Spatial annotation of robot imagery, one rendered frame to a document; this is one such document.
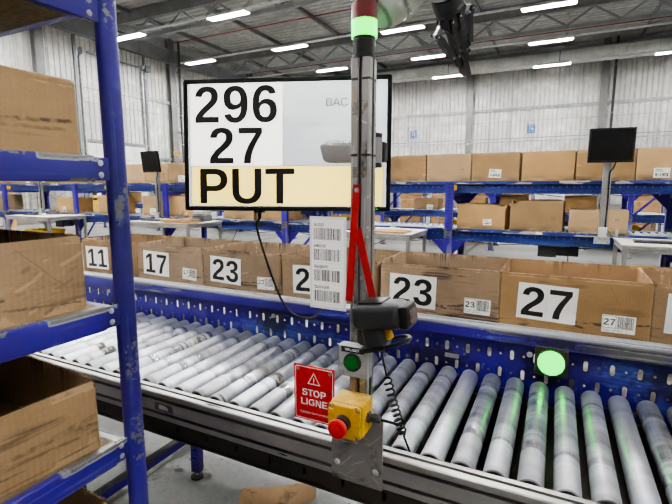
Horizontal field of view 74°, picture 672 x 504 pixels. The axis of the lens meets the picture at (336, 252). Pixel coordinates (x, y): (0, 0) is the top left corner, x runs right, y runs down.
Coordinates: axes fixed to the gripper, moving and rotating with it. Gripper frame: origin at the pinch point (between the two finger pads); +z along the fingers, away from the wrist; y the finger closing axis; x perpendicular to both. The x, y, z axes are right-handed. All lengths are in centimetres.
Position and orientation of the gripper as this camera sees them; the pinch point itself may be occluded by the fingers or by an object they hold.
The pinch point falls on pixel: (463, 64)
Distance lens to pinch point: 134.4
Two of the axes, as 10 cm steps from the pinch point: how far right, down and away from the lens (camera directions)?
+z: 4.2, 5.0, 7.6
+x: -5.1, -5.6, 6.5
